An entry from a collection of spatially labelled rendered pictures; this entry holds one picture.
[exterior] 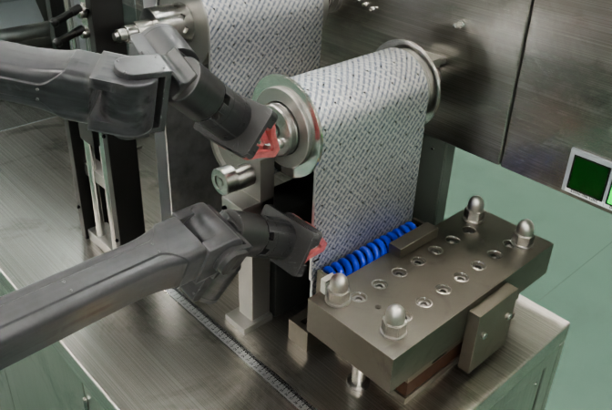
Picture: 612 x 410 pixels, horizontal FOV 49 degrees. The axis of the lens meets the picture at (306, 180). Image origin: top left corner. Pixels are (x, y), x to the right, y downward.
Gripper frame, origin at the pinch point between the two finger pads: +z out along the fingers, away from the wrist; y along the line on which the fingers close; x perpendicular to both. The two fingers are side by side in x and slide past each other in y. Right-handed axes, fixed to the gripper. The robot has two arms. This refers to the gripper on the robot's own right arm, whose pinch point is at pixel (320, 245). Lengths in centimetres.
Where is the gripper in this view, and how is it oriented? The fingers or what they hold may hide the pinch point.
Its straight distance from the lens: 99.6
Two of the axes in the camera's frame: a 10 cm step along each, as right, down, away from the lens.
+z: 6.2, 1.6, 7.7
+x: 4.0, -9.1, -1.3
